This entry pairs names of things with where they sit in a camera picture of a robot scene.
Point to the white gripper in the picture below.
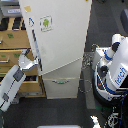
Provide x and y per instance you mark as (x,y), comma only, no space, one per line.
(25,63)

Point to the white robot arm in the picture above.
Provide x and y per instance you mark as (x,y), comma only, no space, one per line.
(12,81)

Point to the white fridge body with drawers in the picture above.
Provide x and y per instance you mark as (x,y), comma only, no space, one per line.
(63,82)

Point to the wooden drawer cabinet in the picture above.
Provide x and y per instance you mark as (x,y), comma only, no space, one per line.
(13,40)

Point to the green android sticker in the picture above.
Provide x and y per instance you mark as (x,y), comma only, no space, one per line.
(46,23)

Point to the yellow sticky note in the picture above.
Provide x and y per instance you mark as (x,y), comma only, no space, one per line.
(27,9)

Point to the grey box on cabinet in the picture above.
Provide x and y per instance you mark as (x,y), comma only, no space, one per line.
(11,11)

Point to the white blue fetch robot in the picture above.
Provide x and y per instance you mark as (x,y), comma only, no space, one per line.
(110,66)

